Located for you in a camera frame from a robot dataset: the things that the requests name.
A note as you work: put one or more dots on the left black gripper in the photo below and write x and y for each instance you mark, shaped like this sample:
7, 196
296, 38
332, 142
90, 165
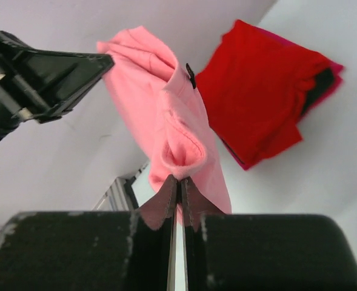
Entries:
43, 85

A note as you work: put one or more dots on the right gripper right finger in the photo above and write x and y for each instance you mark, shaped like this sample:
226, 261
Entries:
262, 251

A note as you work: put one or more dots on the left aluminium corner post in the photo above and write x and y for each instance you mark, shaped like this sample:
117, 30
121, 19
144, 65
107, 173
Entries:
120, 195

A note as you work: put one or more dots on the pink t shirt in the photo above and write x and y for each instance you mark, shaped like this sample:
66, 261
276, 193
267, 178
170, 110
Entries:
164, 112

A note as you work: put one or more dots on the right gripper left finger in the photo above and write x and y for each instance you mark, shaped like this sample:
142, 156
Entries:
95, 250

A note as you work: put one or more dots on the folded red t shirt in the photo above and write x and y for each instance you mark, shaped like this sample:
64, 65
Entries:
257, 100

